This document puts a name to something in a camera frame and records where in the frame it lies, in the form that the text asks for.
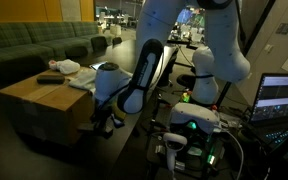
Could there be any white VR headset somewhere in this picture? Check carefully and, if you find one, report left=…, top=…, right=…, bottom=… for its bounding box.
left=170, top=103, right=220, bottom=134

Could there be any white plastic bag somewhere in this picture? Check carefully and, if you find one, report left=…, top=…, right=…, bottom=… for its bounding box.
left=49, top=59, right=80, bottom=75

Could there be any cardboard box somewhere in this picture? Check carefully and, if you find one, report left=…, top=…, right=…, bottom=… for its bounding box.
left=0, top=73, right=94, bottom=146

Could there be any green plaid sofa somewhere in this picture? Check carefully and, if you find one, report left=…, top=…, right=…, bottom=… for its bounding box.
left=0, top=20, right=113, bottom=88

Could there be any open laptop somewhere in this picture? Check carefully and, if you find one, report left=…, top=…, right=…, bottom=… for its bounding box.
left=247, top=73, right=288, bottom=150

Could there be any white VR controller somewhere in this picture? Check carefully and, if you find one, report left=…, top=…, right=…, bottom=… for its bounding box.
left=163, top=133, right=187, bottom=171

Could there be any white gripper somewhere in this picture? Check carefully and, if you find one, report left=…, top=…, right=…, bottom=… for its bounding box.
left=90, top=103, right=127, bottom=139

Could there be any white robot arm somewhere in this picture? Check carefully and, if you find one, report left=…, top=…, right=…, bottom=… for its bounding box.
left=95, top=0, right=250, bottom=134

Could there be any black block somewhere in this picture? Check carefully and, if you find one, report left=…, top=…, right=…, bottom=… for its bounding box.
left=37, top=75, right=65, bottom=84
left=77, top=123, right=98, bottom=132

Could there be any white towel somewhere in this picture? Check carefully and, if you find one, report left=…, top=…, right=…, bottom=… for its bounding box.
left=69, top=71, right=96, bottom=91

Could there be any black block front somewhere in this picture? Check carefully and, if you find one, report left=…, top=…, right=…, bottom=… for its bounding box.
left=77, top=123, right=98, bottom=132

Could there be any white tablet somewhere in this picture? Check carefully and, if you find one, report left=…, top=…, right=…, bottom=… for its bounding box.
left=89, top=61, right=106, bottom=70

